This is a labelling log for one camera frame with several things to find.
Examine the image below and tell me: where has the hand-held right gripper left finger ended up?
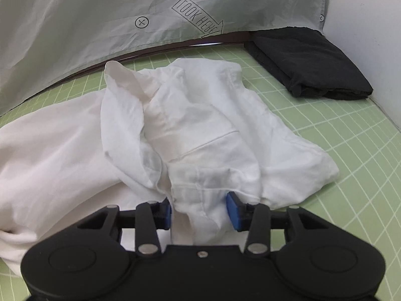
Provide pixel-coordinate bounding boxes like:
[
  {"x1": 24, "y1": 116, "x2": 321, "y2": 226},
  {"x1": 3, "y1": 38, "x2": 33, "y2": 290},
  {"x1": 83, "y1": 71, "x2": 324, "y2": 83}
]
[{"x1": 76, "y1": 199, "x2": 172, "y2": 258}]

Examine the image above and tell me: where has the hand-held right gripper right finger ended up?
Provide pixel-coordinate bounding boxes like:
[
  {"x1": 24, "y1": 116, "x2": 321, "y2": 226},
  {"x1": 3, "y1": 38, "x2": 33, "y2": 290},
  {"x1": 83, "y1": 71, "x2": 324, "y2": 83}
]
[{"x1": 226, "y1": 191, "x2": 327, "y2": 257}]

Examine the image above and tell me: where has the white shirt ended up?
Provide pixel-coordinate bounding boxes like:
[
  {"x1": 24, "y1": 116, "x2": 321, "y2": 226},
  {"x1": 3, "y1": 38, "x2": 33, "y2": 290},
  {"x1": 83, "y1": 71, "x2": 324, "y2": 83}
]
[{"x1": 0, "y1": 58, "x2": 341, "y2": 265}]

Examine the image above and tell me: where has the black folded cloth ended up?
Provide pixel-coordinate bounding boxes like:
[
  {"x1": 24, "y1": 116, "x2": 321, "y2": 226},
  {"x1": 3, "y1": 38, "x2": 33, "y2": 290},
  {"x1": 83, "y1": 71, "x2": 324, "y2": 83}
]
[{"x1": 246, "y1": 27, "x2": 374, "y2": 101}]

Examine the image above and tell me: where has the grey printed sheet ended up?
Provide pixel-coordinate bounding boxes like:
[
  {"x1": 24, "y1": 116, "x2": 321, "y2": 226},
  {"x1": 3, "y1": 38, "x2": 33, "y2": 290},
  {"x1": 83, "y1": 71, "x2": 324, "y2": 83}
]
[{"x1": 0, "y1": 0, "x2": 327, "y2": 114}]

